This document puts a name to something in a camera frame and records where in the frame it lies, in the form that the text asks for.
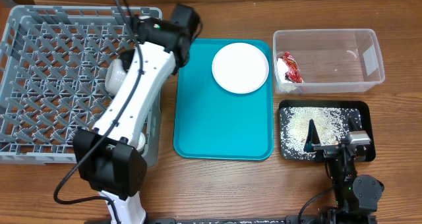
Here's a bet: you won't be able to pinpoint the white paper cup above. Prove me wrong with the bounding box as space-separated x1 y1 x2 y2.
136 132 146 153

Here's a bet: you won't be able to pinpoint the red snack wrapper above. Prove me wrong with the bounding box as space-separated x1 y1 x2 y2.
280 51 304 83

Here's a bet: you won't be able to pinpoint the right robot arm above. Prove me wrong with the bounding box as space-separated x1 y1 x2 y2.
297 118 384 223

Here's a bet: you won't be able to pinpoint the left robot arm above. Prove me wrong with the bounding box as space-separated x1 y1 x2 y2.
73 5 202 223

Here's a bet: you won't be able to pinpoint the large white round plate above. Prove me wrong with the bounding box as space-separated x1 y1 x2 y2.
212 42 270 94

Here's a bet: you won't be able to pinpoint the grey plastic dish rack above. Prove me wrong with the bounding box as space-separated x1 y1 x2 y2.
0 5 164 168

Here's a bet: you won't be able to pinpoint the white napkin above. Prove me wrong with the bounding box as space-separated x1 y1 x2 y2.
276 58 297 93

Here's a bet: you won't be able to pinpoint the clear plastic bin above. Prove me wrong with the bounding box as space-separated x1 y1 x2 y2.
272 28 385 94

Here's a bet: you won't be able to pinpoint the grey metal bowl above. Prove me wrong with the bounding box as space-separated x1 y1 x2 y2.
105 59 127 96

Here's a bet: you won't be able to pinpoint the black rectangular tray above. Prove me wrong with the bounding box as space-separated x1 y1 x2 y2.
278 99 377 163

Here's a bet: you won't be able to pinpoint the white rice grains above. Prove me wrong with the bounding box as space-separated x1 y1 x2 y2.
279 107 362 161

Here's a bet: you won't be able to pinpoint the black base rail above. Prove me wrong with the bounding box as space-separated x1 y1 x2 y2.
84 215 378 224

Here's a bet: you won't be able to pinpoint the teal serving tray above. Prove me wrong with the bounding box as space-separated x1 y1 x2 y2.
173 38 274 161

